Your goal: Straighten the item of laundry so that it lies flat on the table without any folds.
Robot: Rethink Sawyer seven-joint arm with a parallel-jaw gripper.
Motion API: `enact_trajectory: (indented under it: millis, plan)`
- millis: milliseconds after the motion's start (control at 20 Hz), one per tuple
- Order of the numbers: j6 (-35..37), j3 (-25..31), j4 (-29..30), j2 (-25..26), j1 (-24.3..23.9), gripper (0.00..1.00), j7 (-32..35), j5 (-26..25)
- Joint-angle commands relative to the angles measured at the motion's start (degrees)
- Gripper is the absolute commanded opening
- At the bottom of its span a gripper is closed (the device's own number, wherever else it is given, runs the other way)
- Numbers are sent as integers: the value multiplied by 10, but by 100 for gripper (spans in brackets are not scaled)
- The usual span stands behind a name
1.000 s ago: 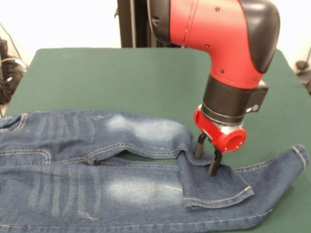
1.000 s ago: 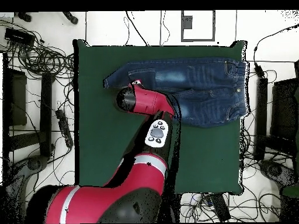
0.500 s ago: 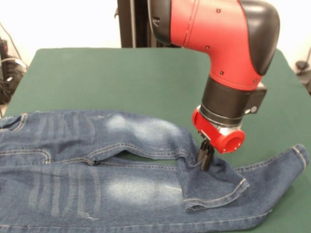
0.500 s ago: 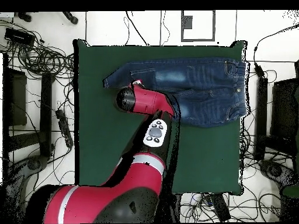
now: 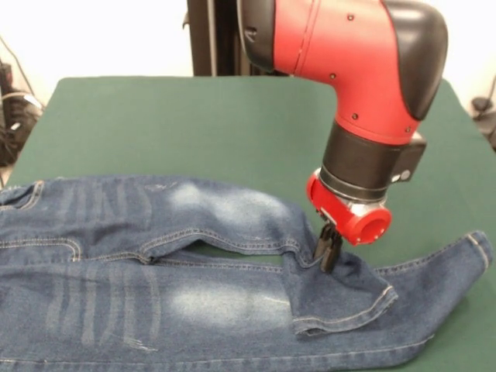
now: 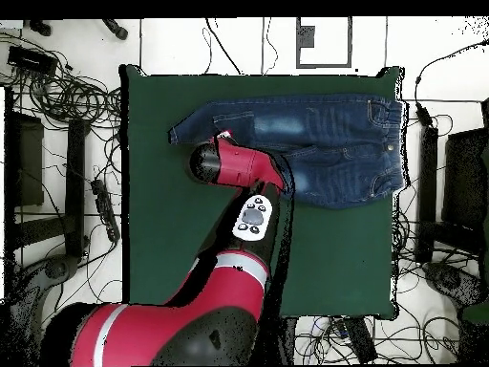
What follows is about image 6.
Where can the blue denim jeans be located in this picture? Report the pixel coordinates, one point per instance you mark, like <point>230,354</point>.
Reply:
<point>336,153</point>

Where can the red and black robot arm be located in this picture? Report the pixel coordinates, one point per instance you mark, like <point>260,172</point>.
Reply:
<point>172,328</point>

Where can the black power strip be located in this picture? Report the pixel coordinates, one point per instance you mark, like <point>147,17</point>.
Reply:
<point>359,340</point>
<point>105,208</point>

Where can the black stand foot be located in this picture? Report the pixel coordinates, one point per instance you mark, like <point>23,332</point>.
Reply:
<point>40,27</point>
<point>114,28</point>

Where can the dark green table cloth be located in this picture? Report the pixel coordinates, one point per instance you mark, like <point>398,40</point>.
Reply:
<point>336,260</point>

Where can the black power adapter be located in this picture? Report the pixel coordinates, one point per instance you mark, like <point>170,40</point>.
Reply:
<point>424,114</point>

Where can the black upright bar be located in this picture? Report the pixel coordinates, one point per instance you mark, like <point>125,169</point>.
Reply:
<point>428,172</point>

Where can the black electronics box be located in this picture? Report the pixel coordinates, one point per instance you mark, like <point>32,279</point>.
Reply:
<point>30,59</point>

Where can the black metal column stand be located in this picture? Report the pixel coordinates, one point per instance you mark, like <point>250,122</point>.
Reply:
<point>286,340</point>

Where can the black cabinet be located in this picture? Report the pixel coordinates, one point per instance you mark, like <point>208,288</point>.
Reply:
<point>466,172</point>

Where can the grey square frame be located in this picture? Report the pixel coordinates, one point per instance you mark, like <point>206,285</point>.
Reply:
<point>305,36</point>

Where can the black frame stand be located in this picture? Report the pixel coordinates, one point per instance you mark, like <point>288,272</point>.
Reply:
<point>75,183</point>

